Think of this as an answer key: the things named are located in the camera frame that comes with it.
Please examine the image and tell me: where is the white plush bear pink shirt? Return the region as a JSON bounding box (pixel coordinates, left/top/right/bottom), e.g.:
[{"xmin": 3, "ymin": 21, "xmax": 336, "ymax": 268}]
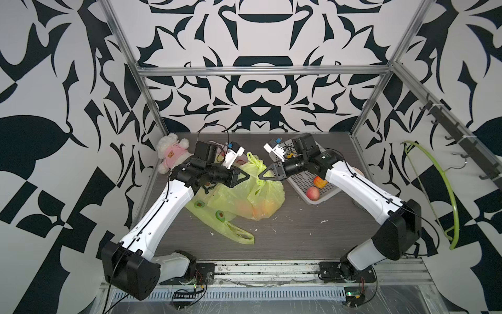
[{"xmin": 156, "ymin": 133, "xmax": 192, "ymax": 174}]

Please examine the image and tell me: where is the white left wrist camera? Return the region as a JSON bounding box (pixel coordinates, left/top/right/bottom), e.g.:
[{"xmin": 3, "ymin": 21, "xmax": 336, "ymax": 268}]
[{"xmin": 222, "ymin": 141, "xmax": 244, "ymax": 170}]

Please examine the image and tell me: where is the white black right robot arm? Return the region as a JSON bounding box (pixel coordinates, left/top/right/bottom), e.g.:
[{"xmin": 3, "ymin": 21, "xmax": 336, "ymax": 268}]
[{"xmin": 259, "ymin": 133, "xmax": 422, "ymax": 282}]

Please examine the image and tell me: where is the red yellow peach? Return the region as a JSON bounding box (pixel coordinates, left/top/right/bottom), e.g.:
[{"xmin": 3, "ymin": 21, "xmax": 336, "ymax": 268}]
[{"xmin": 312, "ymin": 176, "xmax": 328, "ymax": 189}]

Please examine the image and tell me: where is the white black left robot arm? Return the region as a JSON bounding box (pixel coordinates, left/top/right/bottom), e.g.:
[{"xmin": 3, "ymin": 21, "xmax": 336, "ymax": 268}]
[{"xmin": 101, "ymin": 141, "xmax": 250, "ymax": 300}]

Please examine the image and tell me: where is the green circuit board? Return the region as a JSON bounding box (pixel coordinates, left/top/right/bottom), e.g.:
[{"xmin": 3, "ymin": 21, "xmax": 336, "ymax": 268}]
[{"xmin": 344, "ymin": 287, "xmax": 366, "ymax": 308}]

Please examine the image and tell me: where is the pink apple print plastic bag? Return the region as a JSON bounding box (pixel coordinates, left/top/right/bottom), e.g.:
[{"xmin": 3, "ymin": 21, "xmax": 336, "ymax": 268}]
[{"xmin": 213, "ymin": 141, "xmax": 248, "ymax": 167}]

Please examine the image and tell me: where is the white perforated plastic basket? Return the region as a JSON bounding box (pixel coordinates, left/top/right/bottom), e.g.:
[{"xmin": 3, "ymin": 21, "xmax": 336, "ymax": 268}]
[{"xmin": 278, "ymin": 133, "xmax": 344, "ymax": 205}]

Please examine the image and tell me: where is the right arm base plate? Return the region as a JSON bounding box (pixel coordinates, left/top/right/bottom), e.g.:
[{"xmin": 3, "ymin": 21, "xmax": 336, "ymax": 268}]
[{"xmin": 318, "ymin": 262, "xmax": 377, "ymax": 283}]

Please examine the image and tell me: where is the green avocado print plastic bag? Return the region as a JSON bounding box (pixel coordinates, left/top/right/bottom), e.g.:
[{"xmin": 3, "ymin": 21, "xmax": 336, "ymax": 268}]
[{"xmin": 209, "ymin": 152, "xmax": 285, "ymax": 220}]

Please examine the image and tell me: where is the green hoop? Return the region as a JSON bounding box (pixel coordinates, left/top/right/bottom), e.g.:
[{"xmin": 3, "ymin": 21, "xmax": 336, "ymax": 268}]
[{"xmin": 401, "ymin": 141, "xmax": 460, "ymax": 251}]

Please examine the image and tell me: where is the red peach basket front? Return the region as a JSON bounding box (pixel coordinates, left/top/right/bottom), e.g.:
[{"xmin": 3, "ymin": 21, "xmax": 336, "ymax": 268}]
[{"xmin": 305, "ymin": 187, "xmax": 320, "ymax": 201}]

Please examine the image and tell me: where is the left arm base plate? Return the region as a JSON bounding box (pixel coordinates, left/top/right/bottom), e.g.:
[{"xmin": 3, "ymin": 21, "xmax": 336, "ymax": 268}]
[{"xmin": 159, "ymin": 262, "xmax": 216, "ymax": 285}]

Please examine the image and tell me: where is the black wall hook rail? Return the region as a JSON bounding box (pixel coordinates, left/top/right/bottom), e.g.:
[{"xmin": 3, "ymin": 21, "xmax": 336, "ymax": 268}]
[{"xmin": 419, "ymin": 93, "xmax": 502, "ymax": 181}]

